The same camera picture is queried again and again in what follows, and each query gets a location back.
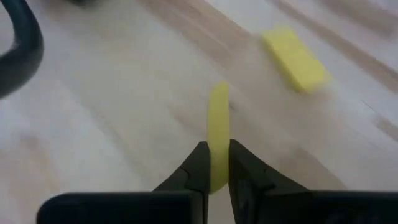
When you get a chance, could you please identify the yellow eraser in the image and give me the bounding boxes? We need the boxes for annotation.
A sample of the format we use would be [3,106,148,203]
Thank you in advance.
[262,26,331,94]
[206,80,231,194]

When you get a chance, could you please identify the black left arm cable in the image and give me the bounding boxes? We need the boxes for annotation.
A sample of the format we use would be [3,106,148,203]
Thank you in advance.
[0,0,45,100]

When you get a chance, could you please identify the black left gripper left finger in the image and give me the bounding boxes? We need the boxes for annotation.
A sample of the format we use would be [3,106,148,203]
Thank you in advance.
[36,141,211,224]

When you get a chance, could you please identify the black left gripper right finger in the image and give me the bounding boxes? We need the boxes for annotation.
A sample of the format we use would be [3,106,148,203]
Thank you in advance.
[228,139,398,224]

